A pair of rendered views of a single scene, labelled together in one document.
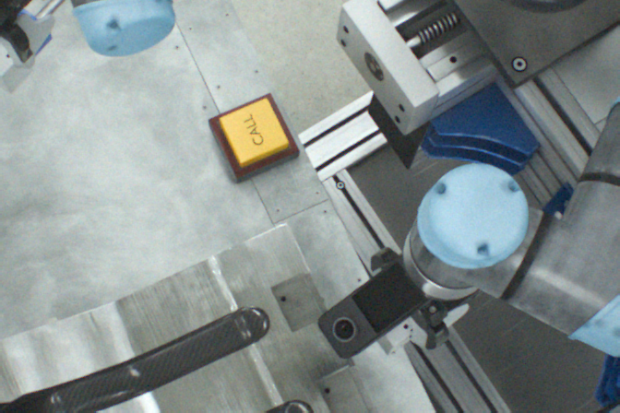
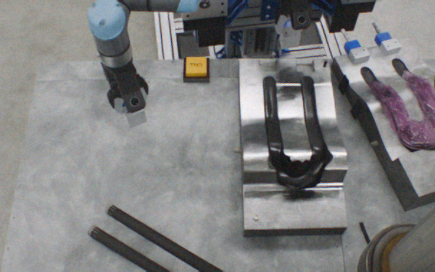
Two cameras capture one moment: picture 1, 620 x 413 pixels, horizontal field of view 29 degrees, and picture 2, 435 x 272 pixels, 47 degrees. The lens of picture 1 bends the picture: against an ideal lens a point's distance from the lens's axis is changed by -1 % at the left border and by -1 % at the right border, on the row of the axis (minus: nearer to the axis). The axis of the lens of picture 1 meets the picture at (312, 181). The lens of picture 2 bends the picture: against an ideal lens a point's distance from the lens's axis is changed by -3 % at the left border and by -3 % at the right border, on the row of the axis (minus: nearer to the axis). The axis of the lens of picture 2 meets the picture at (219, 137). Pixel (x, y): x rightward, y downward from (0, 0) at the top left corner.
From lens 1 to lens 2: 80 cm
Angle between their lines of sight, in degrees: 23
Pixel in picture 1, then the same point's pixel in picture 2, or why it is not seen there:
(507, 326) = not seen: hidden behind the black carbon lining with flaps
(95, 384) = (270, 133)
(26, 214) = (185, 152)
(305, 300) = (266, 68)
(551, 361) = not seen: hidden behind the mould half
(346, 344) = (306, 21)
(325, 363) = (292, 66)
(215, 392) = (287, 101)
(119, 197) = (195, 119)
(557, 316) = not seen: outside the picture
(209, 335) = (267, 96)
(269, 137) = (201, 61)
